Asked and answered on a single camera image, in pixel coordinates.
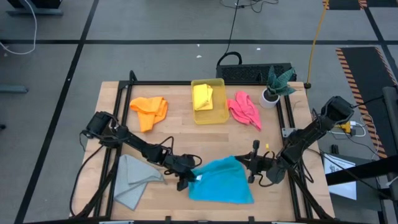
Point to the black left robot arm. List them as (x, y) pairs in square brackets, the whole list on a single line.
[(136, 144)]

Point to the green snake plant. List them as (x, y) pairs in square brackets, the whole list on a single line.
[(278, 84)]

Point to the white plant pot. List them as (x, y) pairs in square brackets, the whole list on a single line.
[(265, 101)]

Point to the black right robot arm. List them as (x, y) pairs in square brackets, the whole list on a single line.
[(311, 133)]

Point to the dark desk base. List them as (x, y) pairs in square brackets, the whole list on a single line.
[(34, 3)]

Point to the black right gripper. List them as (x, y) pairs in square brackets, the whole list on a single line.
[(265, 162)]

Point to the pink microfiber towel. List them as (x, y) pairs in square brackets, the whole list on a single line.
[(245, 110)]

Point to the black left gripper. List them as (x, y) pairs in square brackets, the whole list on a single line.
[(180, 165)]

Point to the yellow power plug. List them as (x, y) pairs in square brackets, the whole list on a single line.
[(346, 126)]

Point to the yellow microfiber towel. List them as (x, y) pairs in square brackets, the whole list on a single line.
[(202, 98)]

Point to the black hazard-striped floor mat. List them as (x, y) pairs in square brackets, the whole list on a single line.
[(363, 87), (345, 3)]

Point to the grey floor foot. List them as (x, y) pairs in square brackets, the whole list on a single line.
[(12, 89)]

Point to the white paper sheet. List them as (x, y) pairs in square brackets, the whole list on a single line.
[(340, 174)]

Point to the grey microfiber towel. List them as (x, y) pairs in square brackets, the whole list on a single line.
[(133, 180)]

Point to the small yellow tag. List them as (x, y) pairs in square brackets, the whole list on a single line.
[(266, 145)]

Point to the orange microfiber towel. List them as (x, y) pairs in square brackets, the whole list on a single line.
[(149, 109)]

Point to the blue microfiber towel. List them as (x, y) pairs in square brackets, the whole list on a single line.
[(220, 183)]

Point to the black metal beam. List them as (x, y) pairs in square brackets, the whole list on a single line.
[(367, 169)]

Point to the yellow translucent plastic bin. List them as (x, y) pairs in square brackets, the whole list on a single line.
[(217, 115)]

